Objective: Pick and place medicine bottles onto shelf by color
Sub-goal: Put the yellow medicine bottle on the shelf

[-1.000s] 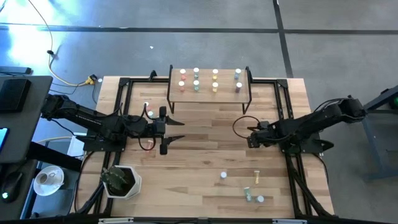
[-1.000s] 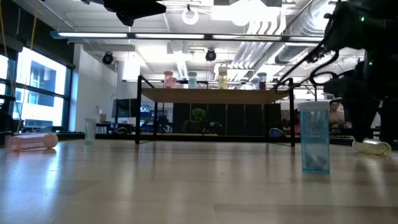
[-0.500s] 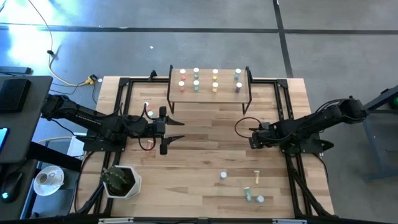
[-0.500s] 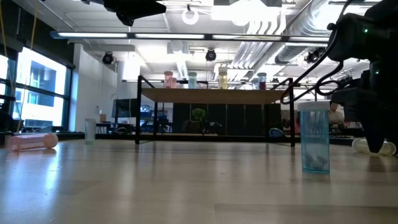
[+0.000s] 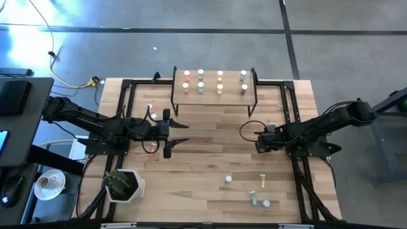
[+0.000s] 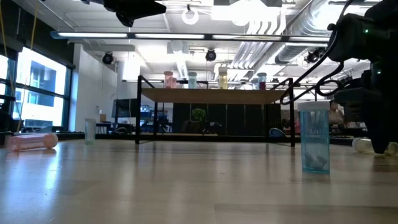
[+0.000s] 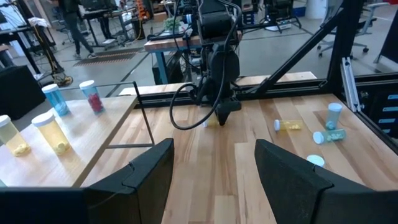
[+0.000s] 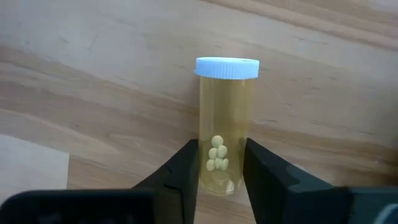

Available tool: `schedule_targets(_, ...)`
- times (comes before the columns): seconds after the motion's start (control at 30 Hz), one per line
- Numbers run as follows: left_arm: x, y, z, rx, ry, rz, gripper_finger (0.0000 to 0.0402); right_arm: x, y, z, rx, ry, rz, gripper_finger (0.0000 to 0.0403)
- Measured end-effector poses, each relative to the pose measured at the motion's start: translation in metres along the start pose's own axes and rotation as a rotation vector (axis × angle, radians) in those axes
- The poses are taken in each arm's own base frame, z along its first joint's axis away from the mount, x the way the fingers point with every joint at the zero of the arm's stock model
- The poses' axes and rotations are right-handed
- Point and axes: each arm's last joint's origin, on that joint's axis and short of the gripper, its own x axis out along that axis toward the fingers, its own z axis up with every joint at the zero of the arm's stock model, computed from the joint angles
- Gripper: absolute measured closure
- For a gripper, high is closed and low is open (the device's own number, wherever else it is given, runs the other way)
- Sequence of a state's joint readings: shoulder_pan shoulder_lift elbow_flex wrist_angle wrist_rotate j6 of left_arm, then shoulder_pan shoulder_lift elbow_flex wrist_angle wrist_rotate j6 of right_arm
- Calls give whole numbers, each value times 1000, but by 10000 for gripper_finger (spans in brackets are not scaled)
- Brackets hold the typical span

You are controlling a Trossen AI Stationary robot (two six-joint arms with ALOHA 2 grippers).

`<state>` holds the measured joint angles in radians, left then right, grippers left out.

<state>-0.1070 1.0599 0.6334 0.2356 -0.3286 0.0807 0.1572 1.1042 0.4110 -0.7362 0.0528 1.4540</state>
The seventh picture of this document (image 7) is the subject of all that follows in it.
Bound person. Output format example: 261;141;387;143
57;0;98;60

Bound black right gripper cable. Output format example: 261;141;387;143
169;0;243;131

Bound blue bottle with white pills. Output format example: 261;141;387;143
307;154;326;168

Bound black office desk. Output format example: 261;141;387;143
79;6;142;50

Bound black tripod stand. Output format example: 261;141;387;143
14;0;74;88

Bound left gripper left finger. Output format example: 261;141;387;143
83;138;175;224

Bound black drawer cabinet blue labels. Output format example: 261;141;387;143
357;90;398;153

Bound green medicine bottle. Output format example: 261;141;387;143
312;129;347;146

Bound small green plant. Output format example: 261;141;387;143
164;17;184;32

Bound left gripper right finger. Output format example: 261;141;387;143
254;139;371;224

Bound silver aluminium extrusion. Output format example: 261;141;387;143
340;57;363;113

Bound black box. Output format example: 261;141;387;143
0;64;47;121

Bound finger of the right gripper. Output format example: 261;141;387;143
215;98;243;127

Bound grey office chair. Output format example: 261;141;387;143
317;1;391;65

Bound yellow medicine bottle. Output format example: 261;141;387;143
0;114;32;157
203;116;220;128
31;111;71;156

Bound blue bottle with red pills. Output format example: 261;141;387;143
79;80;106;115

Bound wooden workbench blue legs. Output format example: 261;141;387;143
144;30;243;85

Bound striped floor mat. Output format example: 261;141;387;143
73;47;144;68

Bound yellow peg lower right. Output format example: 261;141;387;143
273;119;303;131

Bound black equipment rack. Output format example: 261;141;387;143
264;0;302;32

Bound white cloth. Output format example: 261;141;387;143
27;17;50;29

